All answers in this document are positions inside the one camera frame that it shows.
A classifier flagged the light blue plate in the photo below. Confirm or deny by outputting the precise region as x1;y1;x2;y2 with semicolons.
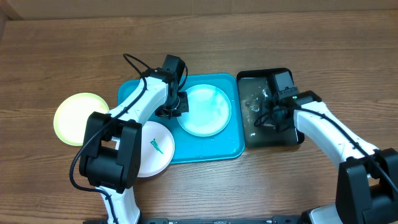
177;84;232;137

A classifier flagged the pink white plate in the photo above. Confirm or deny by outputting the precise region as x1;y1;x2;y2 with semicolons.
138;121;175;178

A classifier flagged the yellow-green plate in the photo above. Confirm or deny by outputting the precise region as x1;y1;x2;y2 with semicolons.
53;93;109;146

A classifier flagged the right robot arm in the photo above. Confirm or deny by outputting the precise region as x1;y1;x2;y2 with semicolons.
254;88;397;224

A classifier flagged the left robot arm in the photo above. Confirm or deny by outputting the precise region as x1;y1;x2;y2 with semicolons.
69;66;188;223

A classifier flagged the black rectangular water tray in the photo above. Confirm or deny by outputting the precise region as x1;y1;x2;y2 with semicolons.
237;68;305;147

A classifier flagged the teal plastic tray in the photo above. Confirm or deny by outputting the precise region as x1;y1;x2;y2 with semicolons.
117;73;246;165

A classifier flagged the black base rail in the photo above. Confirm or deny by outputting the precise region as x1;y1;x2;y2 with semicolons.
83;215;312;224

